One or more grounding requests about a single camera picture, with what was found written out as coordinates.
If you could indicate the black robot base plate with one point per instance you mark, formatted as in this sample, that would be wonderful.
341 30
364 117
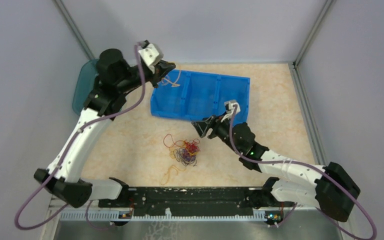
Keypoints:
199 204

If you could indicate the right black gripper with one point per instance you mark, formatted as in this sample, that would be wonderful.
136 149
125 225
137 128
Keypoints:
216 123

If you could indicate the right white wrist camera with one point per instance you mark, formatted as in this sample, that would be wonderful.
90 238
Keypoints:
231 106

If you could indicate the aluminium frame rail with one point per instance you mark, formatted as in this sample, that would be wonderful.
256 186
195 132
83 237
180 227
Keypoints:
95 213

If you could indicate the teal translucent plastic tray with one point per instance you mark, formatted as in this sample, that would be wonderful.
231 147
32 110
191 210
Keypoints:
84 85

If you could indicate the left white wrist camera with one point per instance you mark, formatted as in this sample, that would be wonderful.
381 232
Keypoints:
151 54

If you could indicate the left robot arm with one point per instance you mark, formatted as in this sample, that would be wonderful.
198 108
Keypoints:
114 81

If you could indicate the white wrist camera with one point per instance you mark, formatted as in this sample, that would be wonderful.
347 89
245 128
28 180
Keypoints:
151 54
231 106

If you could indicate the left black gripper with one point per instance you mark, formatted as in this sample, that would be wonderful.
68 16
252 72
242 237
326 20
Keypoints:
161 67

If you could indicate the blue three-compartment bin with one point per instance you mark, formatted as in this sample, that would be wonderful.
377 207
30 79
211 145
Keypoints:
200 95

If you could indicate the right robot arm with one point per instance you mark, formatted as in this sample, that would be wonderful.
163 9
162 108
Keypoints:
326 187

